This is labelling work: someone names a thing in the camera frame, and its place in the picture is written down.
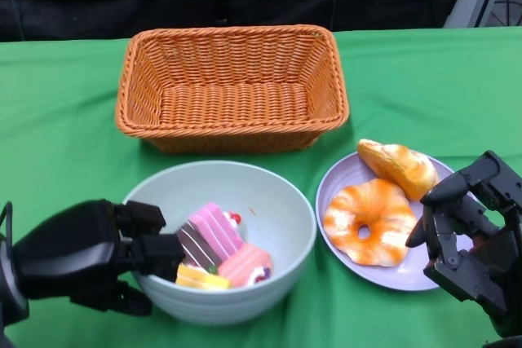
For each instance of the pale grey ribbed bowl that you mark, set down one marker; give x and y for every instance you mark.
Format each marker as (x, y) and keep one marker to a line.
(228, 189)

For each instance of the deep pink cake slice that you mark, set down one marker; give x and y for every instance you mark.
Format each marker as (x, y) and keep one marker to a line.
(216, 230)

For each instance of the yellow cake slice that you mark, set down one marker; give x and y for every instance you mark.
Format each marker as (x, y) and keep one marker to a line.
(202, 280)

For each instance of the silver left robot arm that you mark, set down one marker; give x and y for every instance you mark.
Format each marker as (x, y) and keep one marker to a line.
(10, 299)

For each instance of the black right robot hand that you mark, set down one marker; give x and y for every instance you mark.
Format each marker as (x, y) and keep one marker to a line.
(481, 266)

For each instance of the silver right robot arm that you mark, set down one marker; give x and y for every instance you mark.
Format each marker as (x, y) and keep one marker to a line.
(510, 344)

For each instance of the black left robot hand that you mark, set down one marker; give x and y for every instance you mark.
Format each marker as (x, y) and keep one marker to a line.
(73, 254)

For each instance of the orange wicker basket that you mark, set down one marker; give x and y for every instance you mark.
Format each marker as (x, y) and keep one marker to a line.
(232, 107)

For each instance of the orange white oval bread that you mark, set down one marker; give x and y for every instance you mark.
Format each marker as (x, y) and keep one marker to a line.
(403, 168)

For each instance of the salmon pink cake slice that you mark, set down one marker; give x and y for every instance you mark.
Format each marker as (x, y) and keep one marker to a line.
(244, 264)

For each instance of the brown chocolate cake slice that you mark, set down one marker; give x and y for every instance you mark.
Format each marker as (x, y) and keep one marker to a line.
(197, 246)

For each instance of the lilac round plate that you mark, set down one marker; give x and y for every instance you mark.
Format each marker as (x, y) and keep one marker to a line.
(338, 177)

